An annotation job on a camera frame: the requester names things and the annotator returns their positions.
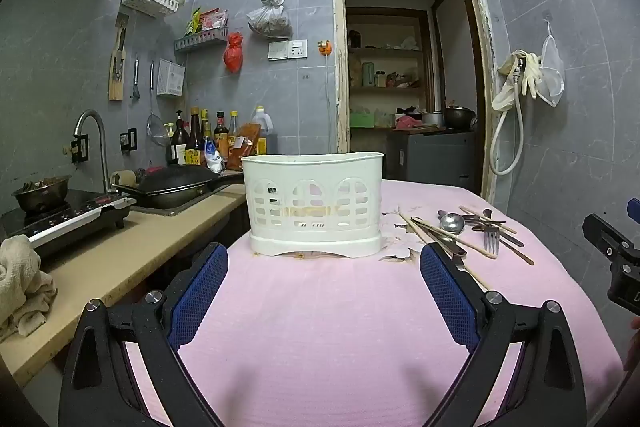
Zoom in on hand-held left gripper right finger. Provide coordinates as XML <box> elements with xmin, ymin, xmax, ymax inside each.
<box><xmin>419</xmin><ymin>242</ymin><xmax>587</xmax><ymax>427</ymax></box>

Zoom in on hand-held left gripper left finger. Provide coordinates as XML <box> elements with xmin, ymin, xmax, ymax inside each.
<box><xmin>59</xmin><ymin>242</ymin><xmax>229</xmax><ymax>427</ymax></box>

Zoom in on steel fork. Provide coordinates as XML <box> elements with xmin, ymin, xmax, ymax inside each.
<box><xmin>481</xmin><ymin>209</ymin><xmax>501</xmax><ymax>256</ymax></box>

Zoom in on shiny steel spoon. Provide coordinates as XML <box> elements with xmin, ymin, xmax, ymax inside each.
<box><xmin>439</xmin><ymin>213</ymin><xmax>466</xmax><ymax>236</ymax></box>

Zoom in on white plastic utensil basket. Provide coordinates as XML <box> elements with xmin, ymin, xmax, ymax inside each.
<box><xmin>241</xmin><ymin>151</ymin><xmax>386</xmax><ymax>260</ymax></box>

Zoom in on black wok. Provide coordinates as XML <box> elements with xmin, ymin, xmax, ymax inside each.
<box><xmin>111</xmin><ymin>166</ymin><xmax>246</xmax><ymax>210</ymax></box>

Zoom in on pink floral tablecloth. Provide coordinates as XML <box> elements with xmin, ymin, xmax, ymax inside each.
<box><xmin>125</xmin><ymin>179</ymin><xmax>626</xmax><ymax>427</ymax></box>

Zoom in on white and blue bag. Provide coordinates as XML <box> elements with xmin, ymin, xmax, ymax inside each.
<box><xmin>204</xmin><ymin>139</ymin><xmax>228</xmax><ymax>174</ymax></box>

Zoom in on black induction cooker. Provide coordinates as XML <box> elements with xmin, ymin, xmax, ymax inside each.
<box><xmin>0</xmin><ymin>189</ymin><xmax>137</xmax><ymax>260</ymax></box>

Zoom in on grey cabinet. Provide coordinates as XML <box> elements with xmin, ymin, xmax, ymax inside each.
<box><xmin>385</xmin><ymin>129</ymin><xmax>477</xmax><ymax>194</ymax></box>

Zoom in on dark bottle with white label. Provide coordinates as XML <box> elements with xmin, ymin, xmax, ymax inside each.
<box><xmin>170</xmin><ymin>111</ymin><xmax>191</xmax><ymax>166</ymax></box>

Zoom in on dark bottle with yellow label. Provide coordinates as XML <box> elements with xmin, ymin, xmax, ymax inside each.
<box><xmin>186</xmin><ymin>107</ymin><xmax>203</xmax><ymax>166</ymax></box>

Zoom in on red-capped sauce bottle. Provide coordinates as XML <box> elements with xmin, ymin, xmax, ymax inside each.
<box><xmin>214</xmin><ymin>111</ymin><xmax>231</xmax><ymax>165</ymax></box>

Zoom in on orange packet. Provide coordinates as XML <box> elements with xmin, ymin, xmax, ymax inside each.
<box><xmin>227</xmin><ymin>123</ymin><xmax>262</xmax><ymax>172</ymax></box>

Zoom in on translucent plastic bag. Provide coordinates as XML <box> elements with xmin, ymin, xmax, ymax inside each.
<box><xmin>537</xmin><ymin>19</ymin><xmax>566</xmax><ymax>108</ymax></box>

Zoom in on cream rubber glove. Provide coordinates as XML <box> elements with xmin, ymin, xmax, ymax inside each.
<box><xmin>492</xmin><ymin>51</ymin><xmax>522</xmax><ymax>112</ymax></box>
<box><xmin>520</xmin><ymin>53</ymin><xmax>546</xmax><ymax>100</ymax></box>

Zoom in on yellow-capped sauce bottle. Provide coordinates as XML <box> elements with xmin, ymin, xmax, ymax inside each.
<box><xmin>200</xmin><ymin>108</ymin><xmax>213</xmax><ymax>158</ymax></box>

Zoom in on hanging mesh strainer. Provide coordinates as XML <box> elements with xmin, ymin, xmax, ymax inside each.
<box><xmin>146</xmin><ymin>61</ymin><xmax>172</xmax><ymax>146</ymax></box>

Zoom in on clear yellow-capped bottle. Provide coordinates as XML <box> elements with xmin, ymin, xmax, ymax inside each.
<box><xmin>227</xmin><ymin>110</ymin><xmax>242</xmax><ymax>148</ymax></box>

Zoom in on cooking oil jug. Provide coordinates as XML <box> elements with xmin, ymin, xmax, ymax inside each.
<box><xmin>250</xmin><ymin>106</ymin><xmax>278</xmax><ymax>156</ymax></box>

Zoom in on cream towel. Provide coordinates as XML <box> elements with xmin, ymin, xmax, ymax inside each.
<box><xmin>0</xmin><ymin>237</ymin><xmax>58</xmax><ymax>344</ymax></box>

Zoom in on black pot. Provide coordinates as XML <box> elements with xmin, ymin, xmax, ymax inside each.
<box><xmin>444</xmin><ymin>105</ymin><xmax>477</xmax><ymax>130</ymax></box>

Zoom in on steel bowl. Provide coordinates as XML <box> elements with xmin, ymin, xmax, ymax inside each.
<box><xmin>12</xmin><ymin>175</ymin><xmax>72</xmax><ymax>214</ymax></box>

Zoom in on steel faucet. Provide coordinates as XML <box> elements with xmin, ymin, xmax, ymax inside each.
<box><xmin>72</xmin><ymin>109</ymin><xmax>113</xmax><ymax>195</ymax></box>

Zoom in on white hanging holder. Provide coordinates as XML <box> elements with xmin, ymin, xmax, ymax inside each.
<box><xmin>156</xmin><ymin>58</ymin><xmax>187</xmax><ymax>98</ymax></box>

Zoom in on red plastic bag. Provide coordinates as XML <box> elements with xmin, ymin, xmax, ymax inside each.
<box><xmin>223</xmin><ymin>32</ymin><xmax>245</xmax><ymax>74</ymax></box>

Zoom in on wooden shelf unit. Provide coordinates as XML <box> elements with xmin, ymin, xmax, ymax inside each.
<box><xmin>345</xmin><ymin>7</ymin><xmax>436</xmax><ymax>130</ymax></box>

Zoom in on colourful seasoning packets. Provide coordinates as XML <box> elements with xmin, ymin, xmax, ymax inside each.
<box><xmin>186</xmin><ymin>7</ymin><xmax>229</xmax><ymax>35</ymax></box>

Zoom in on clear bag of dried goods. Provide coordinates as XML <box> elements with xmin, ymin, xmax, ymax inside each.
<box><xmin>246</xmin><ymin>0</ymin><xmax>293</xmax><ymax>40</ymax></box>

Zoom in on white hose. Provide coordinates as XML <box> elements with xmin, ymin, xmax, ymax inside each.
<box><xmin>489</xmin><ymin>57</ymin><xmax>526</xmax><ymax>176</ymax></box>

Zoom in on thin white cable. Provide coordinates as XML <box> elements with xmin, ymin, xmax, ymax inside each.
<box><xmin>322</xmin><ymin>54</ymin><xmax>333</xmax><ymax>112</ymax></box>

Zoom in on grey wall shelf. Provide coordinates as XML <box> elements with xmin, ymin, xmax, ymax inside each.
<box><xmin>174</xmin><ymin>27</ymin><xmax>230</xmax><ymax>54</ymax></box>

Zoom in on white wall switch panel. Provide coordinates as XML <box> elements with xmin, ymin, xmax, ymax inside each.
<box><xmin>267</xmin><ymin>39</ymin><xmax>308</xmax><ymax>60</ymax></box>

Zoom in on worn white door frame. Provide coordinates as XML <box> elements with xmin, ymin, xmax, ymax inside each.
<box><xmin>330</xmin><ymin>0</ymin><xmax>501</xmax><ymax>202</ymax></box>

